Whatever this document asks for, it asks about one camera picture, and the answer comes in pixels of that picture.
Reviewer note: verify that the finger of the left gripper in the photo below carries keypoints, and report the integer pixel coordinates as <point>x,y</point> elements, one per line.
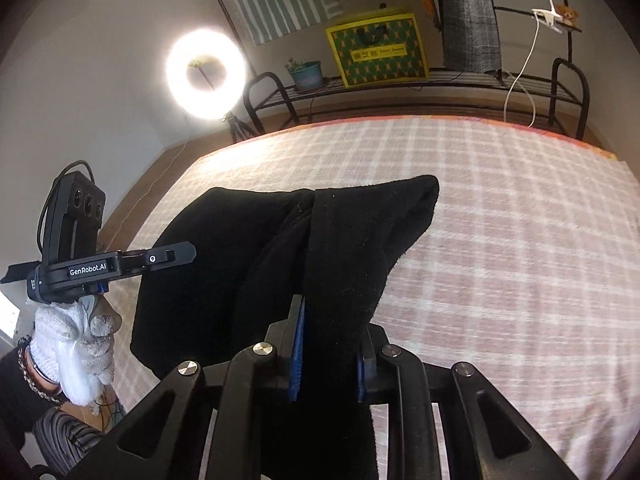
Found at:
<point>19,272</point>
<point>143,261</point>

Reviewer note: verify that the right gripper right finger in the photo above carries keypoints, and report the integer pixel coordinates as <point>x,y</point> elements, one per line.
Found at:
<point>371,377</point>

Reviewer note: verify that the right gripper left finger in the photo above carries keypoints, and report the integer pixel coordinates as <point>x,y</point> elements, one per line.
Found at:
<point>287,337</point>

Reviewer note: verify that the black garment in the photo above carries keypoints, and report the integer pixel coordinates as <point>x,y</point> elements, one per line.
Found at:
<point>254,253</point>

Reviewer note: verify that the left forearm dark sleeve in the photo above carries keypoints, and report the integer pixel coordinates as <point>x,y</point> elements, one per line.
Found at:
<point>23,401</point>

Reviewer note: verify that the left hand white glove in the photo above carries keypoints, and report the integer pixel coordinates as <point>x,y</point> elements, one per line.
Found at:
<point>72,347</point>

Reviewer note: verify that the pink plaid bed cover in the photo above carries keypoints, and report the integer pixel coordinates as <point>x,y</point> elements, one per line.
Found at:
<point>529,271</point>

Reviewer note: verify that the potted plant teal pot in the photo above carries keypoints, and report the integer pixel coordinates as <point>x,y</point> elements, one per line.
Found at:
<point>306,76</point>

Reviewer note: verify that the yellow green box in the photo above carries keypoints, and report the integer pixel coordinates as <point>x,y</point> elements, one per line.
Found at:
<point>379,47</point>

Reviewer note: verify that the grey plaid coat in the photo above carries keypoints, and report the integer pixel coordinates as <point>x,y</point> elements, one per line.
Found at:
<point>470,36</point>

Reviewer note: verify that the white clip lamp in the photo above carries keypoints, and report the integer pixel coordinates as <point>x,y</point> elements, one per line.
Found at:
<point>548,17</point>

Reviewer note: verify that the teddy bear toy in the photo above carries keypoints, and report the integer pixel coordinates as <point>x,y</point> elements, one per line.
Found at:
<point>568,16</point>

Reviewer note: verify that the ring light tripod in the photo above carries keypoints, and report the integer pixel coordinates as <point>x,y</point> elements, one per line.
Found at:
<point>239,130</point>

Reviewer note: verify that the black wire rack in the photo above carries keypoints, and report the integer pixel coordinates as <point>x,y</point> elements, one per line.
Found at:
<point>310,44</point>

